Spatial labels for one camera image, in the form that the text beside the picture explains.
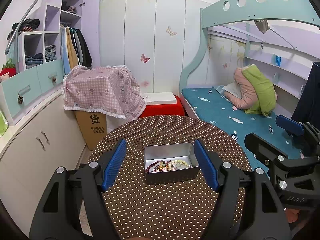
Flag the cardboard box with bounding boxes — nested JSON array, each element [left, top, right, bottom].
[[75, 111, 107, 151]]

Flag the white wardrobe doors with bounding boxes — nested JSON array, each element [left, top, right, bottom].
[[99, 0, 209, 95]]

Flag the teal drawer unit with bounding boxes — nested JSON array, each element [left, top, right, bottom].
[[1, 59, 64, 126]]

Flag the hanging clothes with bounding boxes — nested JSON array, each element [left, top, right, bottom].
[[60, 25, 92, 75]]

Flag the green and pink quilt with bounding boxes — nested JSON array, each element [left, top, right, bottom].
[[223, 64, 277, 116]]

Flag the red storage box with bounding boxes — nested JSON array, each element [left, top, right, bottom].
[[140, 96, 185, 118]]

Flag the pink charm trinket cluster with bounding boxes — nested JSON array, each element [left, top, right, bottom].
[[155, 160, 175, 172]]

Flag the person right hand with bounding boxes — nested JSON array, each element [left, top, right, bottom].
[[285, 209, 299, 224]]

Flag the teal bunk bed frame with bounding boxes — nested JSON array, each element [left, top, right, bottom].
[[179, 0, 319, 92]]

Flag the white lid board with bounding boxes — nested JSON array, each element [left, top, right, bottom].
[[142, 92, 177, 105]]

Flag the white shelf unit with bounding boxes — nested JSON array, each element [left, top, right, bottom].
[[11, 0, 100, 73]]

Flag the green paper bag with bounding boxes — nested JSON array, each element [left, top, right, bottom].
[[0, 111, 9, 137]]

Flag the dark red bead bracelet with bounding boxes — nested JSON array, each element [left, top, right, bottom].
[[145, 158, 167, 173]]

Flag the grey metal tin box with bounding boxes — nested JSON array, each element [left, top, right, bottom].
[[144, 142, 200, 185]]

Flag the teal bed mattress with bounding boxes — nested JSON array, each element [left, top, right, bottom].
[[182, 86, 305, 171]]

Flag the cream bead bracelet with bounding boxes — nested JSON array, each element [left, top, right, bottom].
[[167, 158, 193, 171]]

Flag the dark hanging garment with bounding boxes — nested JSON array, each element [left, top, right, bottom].
[[291, 62, 320, 129]]

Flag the pink checkered cloth cover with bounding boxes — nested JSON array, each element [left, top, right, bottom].
[[62, 65, 146, 121]]

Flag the brown polka dot tablecloth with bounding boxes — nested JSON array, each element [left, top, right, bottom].
[[90, 115, 251, 239]]

